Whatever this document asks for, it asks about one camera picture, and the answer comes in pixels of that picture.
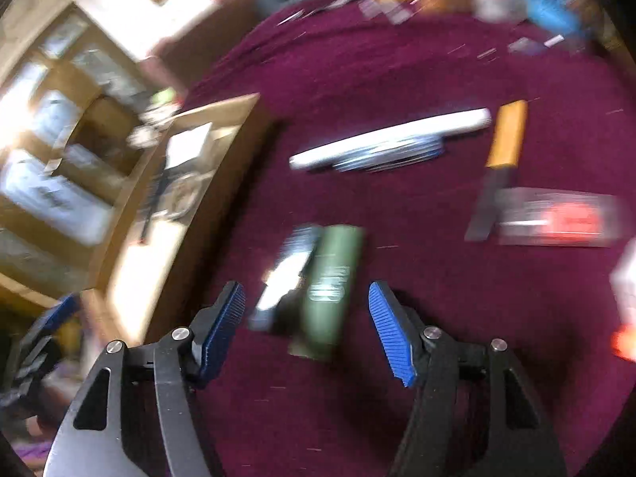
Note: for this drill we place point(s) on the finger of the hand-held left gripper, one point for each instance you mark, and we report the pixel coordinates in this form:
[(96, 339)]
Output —
[(54, 315)]

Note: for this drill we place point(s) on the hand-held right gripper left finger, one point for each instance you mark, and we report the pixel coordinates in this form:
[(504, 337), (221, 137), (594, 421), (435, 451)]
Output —
[(226, 323)]

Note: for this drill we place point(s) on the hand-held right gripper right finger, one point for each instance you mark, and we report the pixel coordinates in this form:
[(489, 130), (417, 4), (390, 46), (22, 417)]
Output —
[(390, 333)]

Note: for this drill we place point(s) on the green lighter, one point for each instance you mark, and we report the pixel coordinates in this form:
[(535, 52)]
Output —
[(330, 288)]

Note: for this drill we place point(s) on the cardboard box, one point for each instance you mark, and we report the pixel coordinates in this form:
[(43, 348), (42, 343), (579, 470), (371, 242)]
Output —
[(149, 278)]

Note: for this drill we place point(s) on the thick black marker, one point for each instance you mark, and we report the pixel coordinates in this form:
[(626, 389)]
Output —
[(155, 203)]

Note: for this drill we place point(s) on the white card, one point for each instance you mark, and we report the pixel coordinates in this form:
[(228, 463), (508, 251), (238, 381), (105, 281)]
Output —
[(188, 146)]

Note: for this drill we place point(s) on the wooden glass door cabinet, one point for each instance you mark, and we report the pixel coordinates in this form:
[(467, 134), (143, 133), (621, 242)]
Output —
[(54, 159)]

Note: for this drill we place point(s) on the clear blue pen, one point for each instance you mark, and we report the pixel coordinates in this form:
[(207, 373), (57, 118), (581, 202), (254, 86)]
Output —
[(392, 159)]

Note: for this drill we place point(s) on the white tube pen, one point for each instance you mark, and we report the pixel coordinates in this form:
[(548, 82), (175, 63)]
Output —
[(397, 136)]

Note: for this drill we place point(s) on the black marker with red end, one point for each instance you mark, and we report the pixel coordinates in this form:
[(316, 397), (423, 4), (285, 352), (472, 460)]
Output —
[(561, 218)]

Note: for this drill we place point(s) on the yellow and black pen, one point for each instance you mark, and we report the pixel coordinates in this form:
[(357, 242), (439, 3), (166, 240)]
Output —
[(502, 149)]

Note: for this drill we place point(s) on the green toy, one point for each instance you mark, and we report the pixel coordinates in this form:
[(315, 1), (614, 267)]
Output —
[(166, 97)]

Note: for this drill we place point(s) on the small orange white toy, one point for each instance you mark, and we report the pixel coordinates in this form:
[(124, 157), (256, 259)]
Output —
[(627, 344)]

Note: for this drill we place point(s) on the maroon tablecloth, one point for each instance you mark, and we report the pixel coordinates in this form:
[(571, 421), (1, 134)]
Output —
[(372, 69)]

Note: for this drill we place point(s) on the brown upholstered chair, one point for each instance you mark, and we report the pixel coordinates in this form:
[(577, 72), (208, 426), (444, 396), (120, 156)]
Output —
[(208, 35)]

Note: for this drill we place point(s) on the metal tweezers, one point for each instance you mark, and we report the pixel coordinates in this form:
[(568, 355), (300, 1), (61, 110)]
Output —
[(290, 18)]

